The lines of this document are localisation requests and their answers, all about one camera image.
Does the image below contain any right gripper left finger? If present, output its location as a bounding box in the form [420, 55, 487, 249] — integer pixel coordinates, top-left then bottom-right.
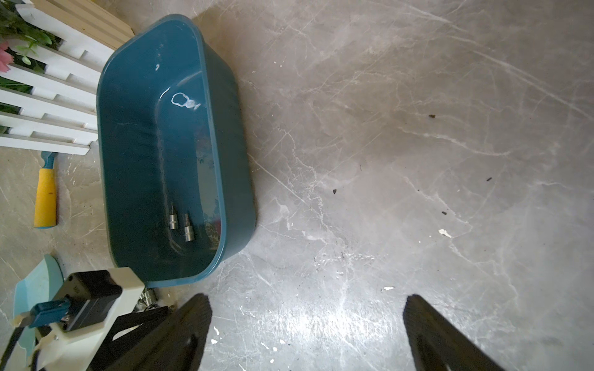
[108, 294, 213, 370]

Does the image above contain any teal plastic storage box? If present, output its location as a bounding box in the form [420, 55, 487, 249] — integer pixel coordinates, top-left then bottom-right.
[97, 15, 256, 288]

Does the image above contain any blue yellow garden fork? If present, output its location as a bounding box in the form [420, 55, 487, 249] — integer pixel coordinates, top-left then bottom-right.
[33, 151, 57, 229]

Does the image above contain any silver bit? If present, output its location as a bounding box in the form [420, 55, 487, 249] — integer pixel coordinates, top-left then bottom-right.
[183, 213, 195, 242]
[169, 203, 179, 230]

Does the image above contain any light blue dustpan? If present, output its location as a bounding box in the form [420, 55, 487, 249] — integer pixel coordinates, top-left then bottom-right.
[6, 254, 63, 370]

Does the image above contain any flower pot white fence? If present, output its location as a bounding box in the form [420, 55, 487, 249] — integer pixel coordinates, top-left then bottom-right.
[1, 1, 135, 155]

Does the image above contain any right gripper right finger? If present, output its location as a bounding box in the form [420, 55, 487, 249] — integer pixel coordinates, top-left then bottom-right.
[403, 295, 502, 370]

